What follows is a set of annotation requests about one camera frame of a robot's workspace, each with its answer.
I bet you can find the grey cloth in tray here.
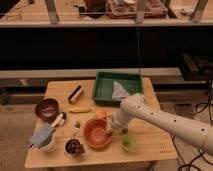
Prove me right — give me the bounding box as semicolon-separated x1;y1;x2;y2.
112;81;129;100

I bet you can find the white cup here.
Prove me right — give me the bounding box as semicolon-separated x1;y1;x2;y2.
41;136;55;152

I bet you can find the green pear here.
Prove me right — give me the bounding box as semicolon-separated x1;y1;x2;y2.
121;134;136;152

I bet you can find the dark red bowl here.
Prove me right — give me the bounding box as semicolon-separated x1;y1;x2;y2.
35;98;59;123

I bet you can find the yellow banana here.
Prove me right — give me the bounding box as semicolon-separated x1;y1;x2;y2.
69;106;91;113

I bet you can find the orange peach fruit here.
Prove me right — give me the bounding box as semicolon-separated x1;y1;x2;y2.
96;110;107;119

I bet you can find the black crate at right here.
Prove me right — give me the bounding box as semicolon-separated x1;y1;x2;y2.
179;53;213;81

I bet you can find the black floor cable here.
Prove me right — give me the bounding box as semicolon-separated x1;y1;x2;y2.
169;79;213;171

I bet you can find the white handled utensil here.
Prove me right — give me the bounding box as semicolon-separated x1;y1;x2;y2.
51;112;67;127

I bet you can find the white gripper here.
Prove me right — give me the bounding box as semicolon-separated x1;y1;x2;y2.
106;111;129;135

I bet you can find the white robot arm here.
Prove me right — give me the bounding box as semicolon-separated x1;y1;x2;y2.
106;93;213;156

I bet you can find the orange bowl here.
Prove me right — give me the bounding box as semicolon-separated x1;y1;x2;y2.
83;118;111;149

